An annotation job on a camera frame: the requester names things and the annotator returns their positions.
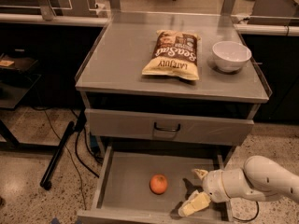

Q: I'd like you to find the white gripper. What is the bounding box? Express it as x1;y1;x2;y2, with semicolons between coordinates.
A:
178;169;230;217

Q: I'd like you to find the orange fruit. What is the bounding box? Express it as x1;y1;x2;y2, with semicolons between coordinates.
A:
149;174;168;195

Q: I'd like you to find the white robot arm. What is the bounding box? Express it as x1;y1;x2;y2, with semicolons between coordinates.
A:
178;156;299;217

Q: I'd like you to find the open middle drawer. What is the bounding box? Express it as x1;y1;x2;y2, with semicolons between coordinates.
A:
78;147;234;224

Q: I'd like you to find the closed top drawer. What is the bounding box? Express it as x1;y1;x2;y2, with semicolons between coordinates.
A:
85;108;254;146

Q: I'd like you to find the grey drawer cabinet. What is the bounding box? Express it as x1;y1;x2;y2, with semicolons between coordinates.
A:
74;10;273;224

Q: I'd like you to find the white bowl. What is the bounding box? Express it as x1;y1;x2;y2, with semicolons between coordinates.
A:
212;41;251;73

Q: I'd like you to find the brown chip bag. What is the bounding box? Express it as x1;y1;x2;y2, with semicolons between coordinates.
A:
142;30;200;81

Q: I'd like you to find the black stand leg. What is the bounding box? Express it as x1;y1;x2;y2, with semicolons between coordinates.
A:
40;112;86;190

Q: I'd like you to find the dark side table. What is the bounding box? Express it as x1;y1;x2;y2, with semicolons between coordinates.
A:
0;49;42;149

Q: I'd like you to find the black cable at right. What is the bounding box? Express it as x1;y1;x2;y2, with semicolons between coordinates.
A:
233;200;261;222

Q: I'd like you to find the black drawer handle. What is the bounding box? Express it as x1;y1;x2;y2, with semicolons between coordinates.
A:
153;122;181;133

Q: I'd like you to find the black floor cable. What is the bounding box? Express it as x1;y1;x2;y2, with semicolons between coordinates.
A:
31;105;104;211

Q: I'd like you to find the white horizontal rail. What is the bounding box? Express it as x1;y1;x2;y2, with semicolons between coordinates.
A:
0;13;109;27

